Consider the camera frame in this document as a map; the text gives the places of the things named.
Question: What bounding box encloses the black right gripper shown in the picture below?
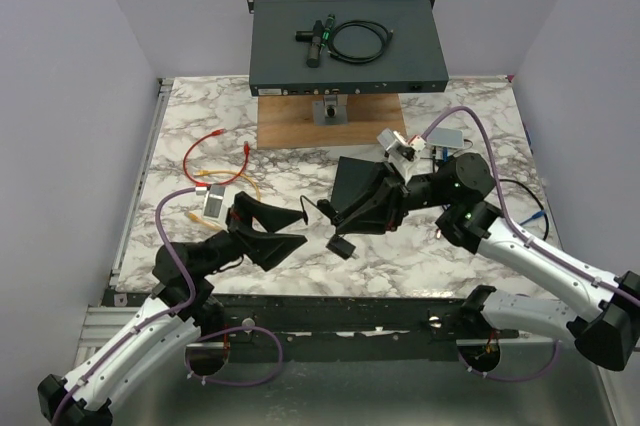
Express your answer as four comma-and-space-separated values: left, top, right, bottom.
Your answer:
331, 162, 453, 235

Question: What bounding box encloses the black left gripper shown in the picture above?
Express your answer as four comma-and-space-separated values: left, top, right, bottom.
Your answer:
199, 193, 309, 279

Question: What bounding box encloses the black network switch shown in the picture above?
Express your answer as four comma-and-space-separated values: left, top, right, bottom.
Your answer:
330, 156, 381, 214

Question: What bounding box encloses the small black power adapter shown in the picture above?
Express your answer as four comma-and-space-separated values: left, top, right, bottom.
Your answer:
298, 195, 357, 261

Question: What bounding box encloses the black ethernet cable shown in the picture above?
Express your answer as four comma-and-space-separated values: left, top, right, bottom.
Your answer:
434, 145, 550, 242

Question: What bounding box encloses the blue ethernet cable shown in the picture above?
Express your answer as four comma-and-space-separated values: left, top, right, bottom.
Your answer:
434, 145, 546, 227

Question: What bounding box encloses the white grey small switch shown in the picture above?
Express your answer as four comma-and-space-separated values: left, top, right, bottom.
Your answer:
426, 127, 465, 150

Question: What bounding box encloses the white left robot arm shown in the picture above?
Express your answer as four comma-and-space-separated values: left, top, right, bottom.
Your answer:
37, 206, 306, 425

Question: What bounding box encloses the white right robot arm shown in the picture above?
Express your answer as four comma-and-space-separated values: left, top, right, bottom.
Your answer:
313, 153, 639, 371

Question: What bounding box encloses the wooden board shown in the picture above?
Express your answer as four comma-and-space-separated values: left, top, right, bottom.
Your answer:
257, 94, 406, 149

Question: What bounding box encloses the grey rack unit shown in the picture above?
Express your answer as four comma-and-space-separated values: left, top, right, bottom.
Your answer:
249, 0, 449, 97

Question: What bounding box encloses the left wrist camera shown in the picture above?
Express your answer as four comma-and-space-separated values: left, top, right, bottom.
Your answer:
192, 185, 231, 231

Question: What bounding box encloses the yellow ethernet cable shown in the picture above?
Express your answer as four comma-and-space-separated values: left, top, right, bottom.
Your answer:
183, 169, 264, 225

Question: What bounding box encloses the red ethernet cable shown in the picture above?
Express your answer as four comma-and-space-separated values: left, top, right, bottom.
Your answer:
182, 129, 252, 182

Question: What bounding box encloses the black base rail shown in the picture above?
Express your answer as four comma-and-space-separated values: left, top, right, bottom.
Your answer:
185, 294, 497, 374

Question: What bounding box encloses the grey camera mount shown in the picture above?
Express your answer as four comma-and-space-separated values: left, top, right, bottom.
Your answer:
312, 94, 348, 126

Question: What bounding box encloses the black coiled cable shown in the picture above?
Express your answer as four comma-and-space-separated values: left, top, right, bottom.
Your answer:
328, 19, 396, 65

